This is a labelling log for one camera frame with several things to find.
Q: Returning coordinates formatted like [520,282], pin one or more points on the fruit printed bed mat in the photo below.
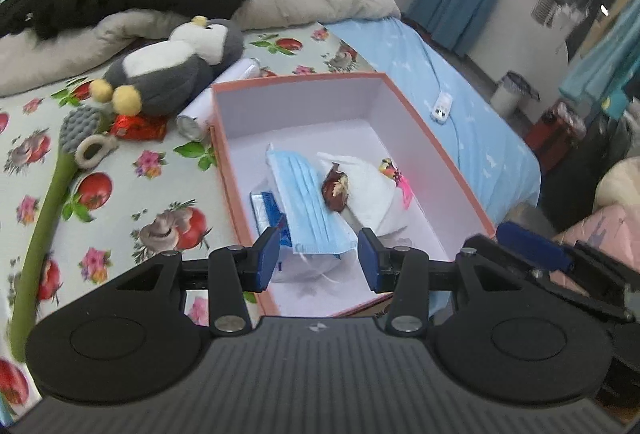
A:
[125,194]

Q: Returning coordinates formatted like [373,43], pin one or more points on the pink shoe box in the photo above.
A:
[300,113]

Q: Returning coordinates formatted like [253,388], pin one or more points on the grey white penguin plush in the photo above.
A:
[165,73]

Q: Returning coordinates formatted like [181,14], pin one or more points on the dark bag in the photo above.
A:
[575,184]

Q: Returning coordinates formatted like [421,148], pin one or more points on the white trash bin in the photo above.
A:
[512,96]

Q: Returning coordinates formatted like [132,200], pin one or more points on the pink printed box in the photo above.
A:
[605,229]

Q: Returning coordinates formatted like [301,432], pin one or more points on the white remote control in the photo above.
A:
[442,107]

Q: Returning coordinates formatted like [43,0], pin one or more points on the red container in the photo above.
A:
[550,133]

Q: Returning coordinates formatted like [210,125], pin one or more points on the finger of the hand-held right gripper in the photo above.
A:
[535,244]
[610,261]

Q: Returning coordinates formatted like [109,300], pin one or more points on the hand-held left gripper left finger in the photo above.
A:
[265,259]

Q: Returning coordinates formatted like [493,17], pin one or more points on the teal hanging garment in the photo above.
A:
[600,58]

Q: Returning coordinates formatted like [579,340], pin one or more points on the colourful candy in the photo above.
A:
[395,174]

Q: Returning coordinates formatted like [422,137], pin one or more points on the blue face mask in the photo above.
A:
[305,204]

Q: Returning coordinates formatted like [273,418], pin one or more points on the beige tape roll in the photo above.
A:
[87,153]

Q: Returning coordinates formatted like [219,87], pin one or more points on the cream fluffy plush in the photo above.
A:
[620,184]

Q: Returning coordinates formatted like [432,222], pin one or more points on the white cylindrical can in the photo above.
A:
[210,103]

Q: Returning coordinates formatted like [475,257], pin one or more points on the blue white snack packet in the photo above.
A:
[267,214]

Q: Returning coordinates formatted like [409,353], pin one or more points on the brown patterned pouch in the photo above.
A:
[335,189]

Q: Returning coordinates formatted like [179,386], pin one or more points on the grey pillow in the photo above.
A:
[50,58]

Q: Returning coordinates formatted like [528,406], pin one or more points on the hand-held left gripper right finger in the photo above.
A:
[370,259]

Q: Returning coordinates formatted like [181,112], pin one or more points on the red snack packet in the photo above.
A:
[140,128]

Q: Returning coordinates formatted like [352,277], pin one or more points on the light blue bedsheet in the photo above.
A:
[450,148]

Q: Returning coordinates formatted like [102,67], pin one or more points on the white quilted tissue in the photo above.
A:
[375,194]

